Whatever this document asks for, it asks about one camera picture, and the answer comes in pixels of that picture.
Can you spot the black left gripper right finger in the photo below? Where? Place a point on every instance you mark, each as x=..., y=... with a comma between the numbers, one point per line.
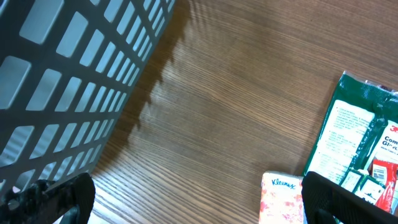
x=326, y=202

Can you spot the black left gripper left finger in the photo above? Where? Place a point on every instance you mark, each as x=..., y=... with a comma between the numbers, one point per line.
x=46, y=202

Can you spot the black white small box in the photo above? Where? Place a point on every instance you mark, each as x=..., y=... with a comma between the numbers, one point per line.
x=360, y=183

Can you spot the orange Kleenex tissue pack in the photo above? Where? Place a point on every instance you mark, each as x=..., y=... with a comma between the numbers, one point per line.
x=281, y=199

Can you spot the red stick sachet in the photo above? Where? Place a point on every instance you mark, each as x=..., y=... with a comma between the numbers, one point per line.
x=385, y=173

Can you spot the green 3M gloves package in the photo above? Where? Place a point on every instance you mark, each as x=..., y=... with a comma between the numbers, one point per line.
x=360, y=125

